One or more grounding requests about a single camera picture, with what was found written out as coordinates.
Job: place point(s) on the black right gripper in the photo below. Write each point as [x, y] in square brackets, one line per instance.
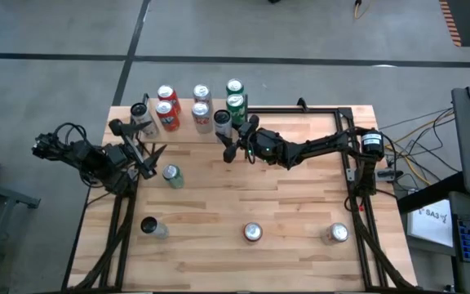
[269, 149]

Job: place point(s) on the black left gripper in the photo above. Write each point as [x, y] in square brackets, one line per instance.
[121, 157]

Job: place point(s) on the white Celsius Arctic Vibe can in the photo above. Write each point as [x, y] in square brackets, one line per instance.
[153, 228]
[223, 120]

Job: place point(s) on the green Sprite can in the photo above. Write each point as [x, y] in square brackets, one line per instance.
[173, 176]
[234, 86]
[236, 108]

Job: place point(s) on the white orange Celsius can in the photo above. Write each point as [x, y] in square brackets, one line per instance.
[142, 114]

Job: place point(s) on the red Fanta strawberry can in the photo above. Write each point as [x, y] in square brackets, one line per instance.
[169, 96]
[253, 232]
[167, 118]

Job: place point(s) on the silver Diet Coke can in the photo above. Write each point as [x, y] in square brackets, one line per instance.
[202, 118]
[201, 92]
[336, 233]

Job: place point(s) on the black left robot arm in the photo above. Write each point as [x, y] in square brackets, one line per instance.
[92, 159]

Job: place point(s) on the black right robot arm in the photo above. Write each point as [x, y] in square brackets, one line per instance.
[325, 145]

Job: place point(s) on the black power brick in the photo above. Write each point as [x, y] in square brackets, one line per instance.
[390, 175]

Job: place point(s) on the black side desk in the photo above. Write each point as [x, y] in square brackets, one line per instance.
[426, 192]

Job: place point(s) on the white SA3 paper sheet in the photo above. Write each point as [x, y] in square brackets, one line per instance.
[431, 222]

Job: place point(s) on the wooden shelf black metal frame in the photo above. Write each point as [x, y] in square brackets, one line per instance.
[186, 136]

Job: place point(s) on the black aluminium table frame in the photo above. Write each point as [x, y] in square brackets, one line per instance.
[292, 110]

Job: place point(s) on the silver metal bracket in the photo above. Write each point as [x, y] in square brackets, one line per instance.
[350, 175]

